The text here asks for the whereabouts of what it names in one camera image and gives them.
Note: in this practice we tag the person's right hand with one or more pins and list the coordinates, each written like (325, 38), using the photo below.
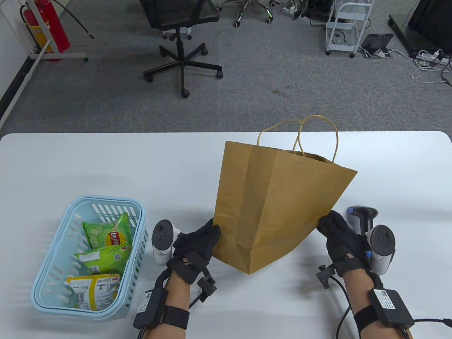
(342, 240)

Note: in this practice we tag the person's left hand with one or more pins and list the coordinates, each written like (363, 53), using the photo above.
(194, 247)

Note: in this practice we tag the black and blue barcode scanner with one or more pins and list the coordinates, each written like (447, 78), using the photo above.
(367, 213)

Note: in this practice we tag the brown paper bag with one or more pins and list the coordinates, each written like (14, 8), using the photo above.
(275, 204)

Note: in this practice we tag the green cucumber print chips bag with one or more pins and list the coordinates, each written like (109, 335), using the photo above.
(106, 233)

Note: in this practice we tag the green white label chips bag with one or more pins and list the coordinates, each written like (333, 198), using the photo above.
(102, 257)

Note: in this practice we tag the yellow bag of chips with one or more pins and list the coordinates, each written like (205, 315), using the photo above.
(95, 289)

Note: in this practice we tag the person's right forearm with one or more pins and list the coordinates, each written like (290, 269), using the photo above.
(356, 293)

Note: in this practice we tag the person's left forearm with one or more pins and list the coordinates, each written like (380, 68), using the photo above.
(176, 293)

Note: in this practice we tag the white and black controller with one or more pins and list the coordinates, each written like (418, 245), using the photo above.
(383, 240)
(162, 236)

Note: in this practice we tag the black labelled sensor box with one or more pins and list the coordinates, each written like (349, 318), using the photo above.
(390, 307)
(150, 307)

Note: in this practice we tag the light blue plastic basket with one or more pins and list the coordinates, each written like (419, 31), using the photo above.
(88, 313)

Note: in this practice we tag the white utility cart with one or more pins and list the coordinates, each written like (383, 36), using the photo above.
(353, 42)

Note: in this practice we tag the black lidded floor box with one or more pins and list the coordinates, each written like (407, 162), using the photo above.
(376, 41)

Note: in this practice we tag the white power strip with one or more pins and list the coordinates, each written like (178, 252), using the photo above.
(429, 58)

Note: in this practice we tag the white metal stand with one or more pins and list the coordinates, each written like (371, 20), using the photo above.
(70, 55)

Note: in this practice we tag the black office chair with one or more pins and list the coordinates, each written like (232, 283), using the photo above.
(180, 14)

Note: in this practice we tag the black equipment stand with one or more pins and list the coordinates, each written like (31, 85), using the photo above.
(430, 21)

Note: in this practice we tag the chrome chair base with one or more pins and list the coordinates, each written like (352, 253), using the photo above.
(241, 14)

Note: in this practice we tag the red fire extinguisher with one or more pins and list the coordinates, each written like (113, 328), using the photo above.
(53, 28)

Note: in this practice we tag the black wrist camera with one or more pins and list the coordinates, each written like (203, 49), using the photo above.
(324, 275)
(206, 284)

